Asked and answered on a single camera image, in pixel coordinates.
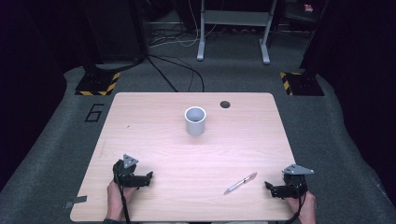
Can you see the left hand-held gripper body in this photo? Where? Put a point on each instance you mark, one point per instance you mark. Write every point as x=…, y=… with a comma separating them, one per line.
x=127, y=174

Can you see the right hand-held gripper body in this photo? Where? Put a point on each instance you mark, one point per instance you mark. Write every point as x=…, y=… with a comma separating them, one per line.
x=294, y=183

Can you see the person's right hand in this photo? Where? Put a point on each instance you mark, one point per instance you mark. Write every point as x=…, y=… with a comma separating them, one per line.
x=306, y=207

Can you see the silver pen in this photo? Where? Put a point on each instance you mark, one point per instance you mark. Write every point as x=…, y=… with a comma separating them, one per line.
x=240, y=184

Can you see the grey tape strip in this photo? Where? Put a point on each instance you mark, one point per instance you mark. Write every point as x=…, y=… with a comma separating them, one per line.
x=75, y=201

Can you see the white cup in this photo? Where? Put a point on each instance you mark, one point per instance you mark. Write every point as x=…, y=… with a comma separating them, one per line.
x=195, y=122

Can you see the dark round table grommet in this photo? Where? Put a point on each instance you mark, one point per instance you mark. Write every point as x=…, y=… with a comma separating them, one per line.
x=225, y=104

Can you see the black hazard-striped stand base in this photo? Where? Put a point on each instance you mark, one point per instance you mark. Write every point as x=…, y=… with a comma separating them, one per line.
x=303, y=84
x=97, y=84

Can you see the black cabinet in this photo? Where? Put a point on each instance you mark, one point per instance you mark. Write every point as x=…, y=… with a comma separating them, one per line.
x=112, y=31

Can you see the white metal stand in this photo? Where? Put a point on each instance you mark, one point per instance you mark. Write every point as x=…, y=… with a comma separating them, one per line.
x=236, y=18

